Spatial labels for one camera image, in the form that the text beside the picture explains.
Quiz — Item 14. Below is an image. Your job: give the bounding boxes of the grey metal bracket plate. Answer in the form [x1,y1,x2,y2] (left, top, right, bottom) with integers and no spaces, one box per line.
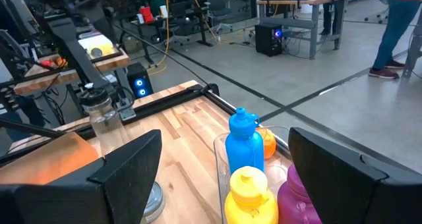
[115,98,136,121]

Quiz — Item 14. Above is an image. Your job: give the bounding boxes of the yellow plastic bin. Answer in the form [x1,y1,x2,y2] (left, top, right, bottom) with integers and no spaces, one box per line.
[78,35,115,59]

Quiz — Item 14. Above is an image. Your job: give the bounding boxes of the yellow hanging cable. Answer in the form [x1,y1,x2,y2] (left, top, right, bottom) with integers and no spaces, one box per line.
[146,0,171,76]

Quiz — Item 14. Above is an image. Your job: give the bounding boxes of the orange translucent plastic bin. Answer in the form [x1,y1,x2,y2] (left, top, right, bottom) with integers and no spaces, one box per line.
[0,131,100,186]

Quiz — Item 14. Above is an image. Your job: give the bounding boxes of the grey office chair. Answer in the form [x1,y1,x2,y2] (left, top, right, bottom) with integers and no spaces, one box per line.
[204,0,233,34]

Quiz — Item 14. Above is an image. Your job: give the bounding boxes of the clear bottle black cap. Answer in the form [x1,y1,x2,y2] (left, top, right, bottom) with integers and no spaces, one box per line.
[80,82,128,157]

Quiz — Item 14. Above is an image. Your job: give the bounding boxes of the black desk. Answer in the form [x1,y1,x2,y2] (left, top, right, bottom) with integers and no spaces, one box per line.
[130,14,214,67]

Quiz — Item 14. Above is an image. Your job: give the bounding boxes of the black tower with ring fans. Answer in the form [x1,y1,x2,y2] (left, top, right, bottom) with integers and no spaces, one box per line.
[126,62,154,100]

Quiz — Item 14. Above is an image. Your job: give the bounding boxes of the orange toy fruit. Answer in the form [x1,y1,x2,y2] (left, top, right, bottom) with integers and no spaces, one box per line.
[255,127,277,161]

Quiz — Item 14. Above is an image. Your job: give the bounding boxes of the black computer tower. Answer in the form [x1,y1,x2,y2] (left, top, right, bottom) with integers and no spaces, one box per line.
[255,22,284,58]

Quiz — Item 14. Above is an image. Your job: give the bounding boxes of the yellow plastic bottle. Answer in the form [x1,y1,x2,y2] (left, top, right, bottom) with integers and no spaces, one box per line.
[224,166,280,224]

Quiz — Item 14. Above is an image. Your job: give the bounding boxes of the clear plastic bin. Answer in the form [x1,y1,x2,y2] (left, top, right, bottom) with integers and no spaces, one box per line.
[213,125,294,224]

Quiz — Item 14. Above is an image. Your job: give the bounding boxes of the blue plastic bottle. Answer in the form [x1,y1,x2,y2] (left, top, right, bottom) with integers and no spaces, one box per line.
[225,107,266,175]

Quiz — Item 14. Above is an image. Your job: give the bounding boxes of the person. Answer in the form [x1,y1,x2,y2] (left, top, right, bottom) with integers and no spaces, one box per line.
[368,0,422,80]

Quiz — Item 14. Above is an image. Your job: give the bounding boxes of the picture label food can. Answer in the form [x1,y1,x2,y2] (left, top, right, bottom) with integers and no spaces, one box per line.
[141,181,166,224]

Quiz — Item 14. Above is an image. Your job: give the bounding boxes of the black frame clamp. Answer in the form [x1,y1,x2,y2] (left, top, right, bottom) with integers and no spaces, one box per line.
[199,82,221,97]

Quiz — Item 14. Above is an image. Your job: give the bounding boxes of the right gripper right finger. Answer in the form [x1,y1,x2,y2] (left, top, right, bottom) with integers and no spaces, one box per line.
[288,127,422,224]

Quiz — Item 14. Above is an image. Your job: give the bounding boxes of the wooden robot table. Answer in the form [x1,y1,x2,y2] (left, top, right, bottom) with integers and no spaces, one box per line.
[13,47,131,96]

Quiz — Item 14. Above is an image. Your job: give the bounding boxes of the magenta plastic bottle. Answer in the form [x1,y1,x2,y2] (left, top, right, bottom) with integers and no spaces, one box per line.
[276,163,323,224]

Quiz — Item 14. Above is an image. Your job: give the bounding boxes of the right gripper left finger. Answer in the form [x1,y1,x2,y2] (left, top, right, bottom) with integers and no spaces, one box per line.
[0,129,163,224]

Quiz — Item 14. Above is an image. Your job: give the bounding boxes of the red canister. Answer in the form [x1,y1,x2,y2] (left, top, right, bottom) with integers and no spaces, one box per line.
[138,5,154,24]

